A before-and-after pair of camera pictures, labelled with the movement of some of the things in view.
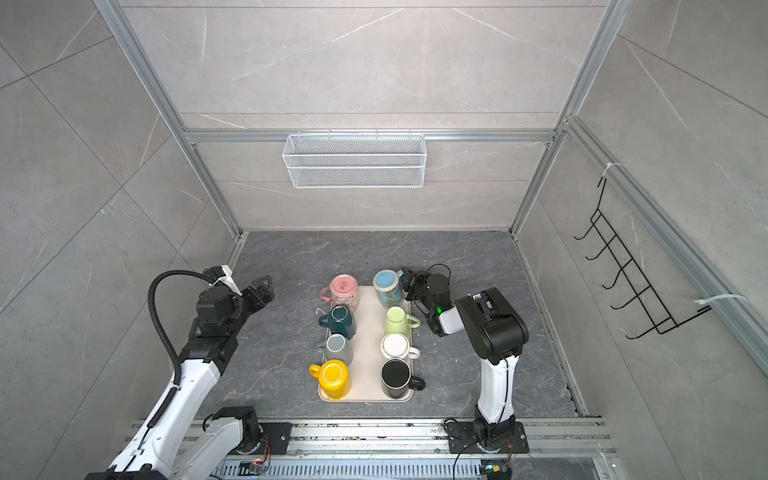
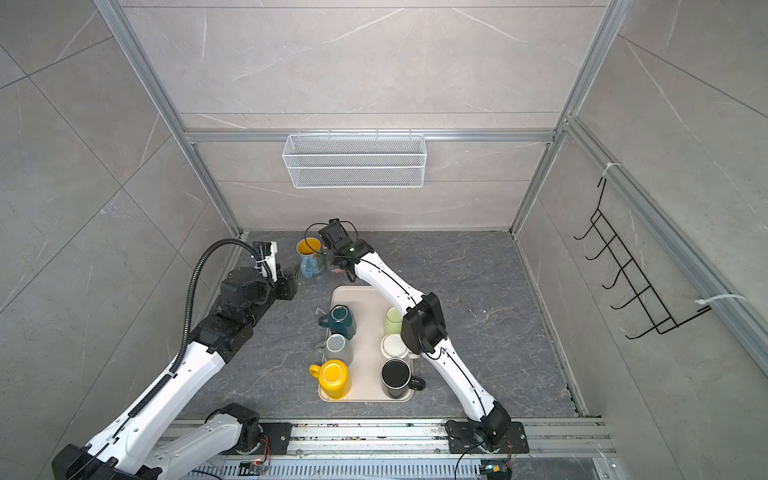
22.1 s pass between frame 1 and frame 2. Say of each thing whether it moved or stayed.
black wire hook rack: stayed
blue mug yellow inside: moved
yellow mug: stayed
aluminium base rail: stayed
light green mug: stayed
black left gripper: moved
